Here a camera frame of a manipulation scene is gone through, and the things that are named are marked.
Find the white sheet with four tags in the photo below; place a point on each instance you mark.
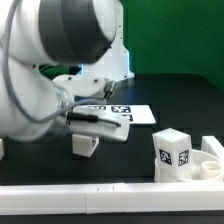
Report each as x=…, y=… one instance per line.
x=136, y=114

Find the white block at left edge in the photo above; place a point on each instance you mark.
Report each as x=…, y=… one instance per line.
x=1, y=149

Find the white rail wall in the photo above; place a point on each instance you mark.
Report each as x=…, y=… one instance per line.
x=211, y=145
x=111, y=198

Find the white round stool seat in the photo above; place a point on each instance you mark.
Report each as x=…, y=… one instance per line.
x=201, y=167

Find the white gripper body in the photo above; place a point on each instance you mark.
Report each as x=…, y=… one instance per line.
x=99, y=124

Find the white right rail wall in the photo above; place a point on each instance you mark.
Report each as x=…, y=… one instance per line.
x=211, y=145

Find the white front rail wall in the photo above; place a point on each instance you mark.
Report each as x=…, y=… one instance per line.
x=111, y=198

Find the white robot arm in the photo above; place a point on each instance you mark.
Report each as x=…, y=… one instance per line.
x=56, y=32

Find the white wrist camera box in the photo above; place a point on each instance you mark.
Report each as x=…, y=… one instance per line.
x=80, y=86

